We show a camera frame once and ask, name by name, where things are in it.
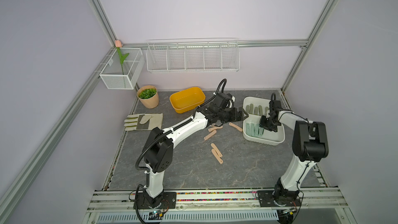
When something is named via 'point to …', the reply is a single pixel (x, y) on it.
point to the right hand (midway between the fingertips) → (262, 124)
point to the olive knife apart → (247, 109)
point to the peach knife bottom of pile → (219, 158)
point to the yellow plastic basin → (187, 99)
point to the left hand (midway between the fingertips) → (243, 118)
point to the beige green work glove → (143, 122)
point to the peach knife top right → (239, 128)
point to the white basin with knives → (261, 103)
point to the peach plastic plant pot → (152, 102)
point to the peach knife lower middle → (213, 145)
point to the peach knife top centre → (214, 128)
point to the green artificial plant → (147, 93)
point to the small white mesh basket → (116, 75)
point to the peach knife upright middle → (209, 135)
